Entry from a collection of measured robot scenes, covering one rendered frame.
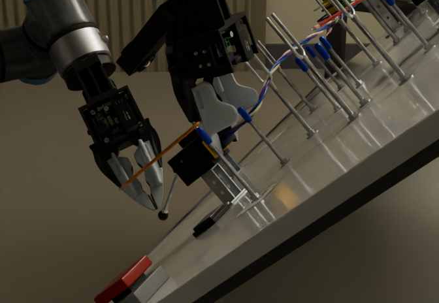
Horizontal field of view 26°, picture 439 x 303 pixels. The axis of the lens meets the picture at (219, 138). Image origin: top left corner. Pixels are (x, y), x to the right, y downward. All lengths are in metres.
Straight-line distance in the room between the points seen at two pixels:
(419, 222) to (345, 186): 0.94
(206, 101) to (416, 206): 0.70
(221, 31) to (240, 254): 0.33
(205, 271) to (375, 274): 0.72
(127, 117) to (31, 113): 2.88
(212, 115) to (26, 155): 2.65
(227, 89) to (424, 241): 0.59
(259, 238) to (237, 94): 0.38
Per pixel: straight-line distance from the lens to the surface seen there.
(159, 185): 1.26
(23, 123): 4.01
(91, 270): 3.00
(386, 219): 1.68
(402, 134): 0.71
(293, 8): 4.43
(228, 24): 1.08
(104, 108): 1.23
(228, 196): 1.18
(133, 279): 0.96
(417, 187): 1.79
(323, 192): 0.75
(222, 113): 1.10
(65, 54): 1.28
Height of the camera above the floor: 1.64
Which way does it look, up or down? 26 degrees down
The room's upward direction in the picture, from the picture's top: straight up
